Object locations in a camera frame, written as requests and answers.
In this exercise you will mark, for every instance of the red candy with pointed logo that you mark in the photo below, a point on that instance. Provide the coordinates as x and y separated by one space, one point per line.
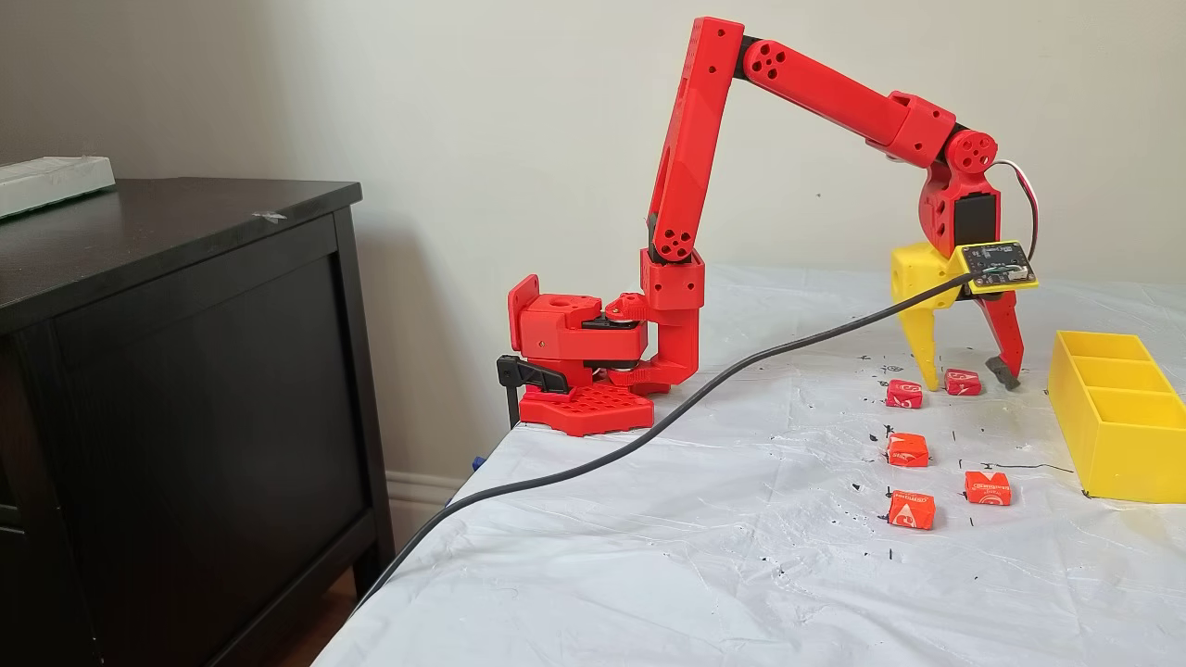
963 382

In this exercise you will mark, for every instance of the red candy with round logo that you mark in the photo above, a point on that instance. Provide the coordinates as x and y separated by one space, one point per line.
904 394

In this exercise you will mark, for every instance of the orange candy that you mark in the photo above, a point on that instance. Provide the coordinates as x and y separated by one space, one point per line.
912 510
907 449
988 488

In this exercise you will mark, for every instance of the yellow three-compartment box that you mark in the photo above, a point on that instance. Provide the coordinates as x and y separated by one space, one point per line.
1130 454

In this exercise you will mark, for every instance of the white table cloth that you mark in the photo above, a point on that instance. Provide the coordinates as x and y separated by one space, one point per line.
649 556

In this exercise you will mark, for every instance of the black table clamp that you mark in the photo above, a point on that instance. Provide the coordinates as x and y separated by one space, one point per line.
533 372

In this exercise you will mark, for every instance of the dark wooden cabinet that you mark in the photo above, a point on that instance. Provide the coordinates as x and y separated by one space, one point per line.
185 417

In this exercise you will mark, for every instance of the white flat slab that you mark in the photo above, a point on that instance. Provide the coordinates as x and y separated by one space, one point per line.
46 183

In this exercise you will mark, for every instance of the camera board on yellow mount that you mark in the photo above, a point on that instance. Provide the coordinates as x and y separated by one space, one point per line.
999 264

